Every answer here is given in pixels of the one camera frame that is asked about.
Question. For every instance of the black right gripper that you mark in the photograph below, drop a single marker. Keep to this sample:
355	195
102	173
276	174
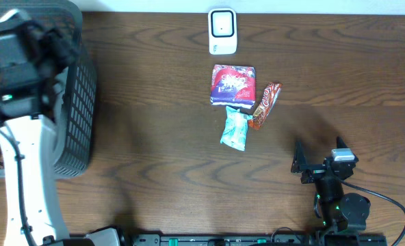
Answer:
318	171

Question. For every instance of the red chocolate bar wrapper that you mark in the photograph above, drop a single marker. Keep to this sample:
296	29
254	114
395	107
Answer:
270	95

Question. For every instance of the teal white snack packet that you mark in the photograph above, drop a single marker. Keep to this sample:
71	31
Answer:
236	128

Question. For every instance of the purple pink tissue pack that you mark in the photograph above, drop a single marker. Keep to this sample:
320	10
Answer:
233	86

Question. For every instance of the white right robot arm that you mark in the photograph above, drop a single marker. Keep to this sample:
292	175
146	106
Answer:
339	210

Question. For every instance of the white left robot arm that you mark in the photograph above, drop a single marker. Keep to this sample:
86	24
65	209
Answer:
31	57

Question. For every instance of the grey plastic basket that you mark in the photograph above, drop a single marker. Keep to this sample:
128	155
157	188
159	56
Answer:
76	92

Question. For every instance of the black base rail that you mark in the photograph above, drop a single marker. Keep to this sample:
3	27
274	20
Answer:
282	236

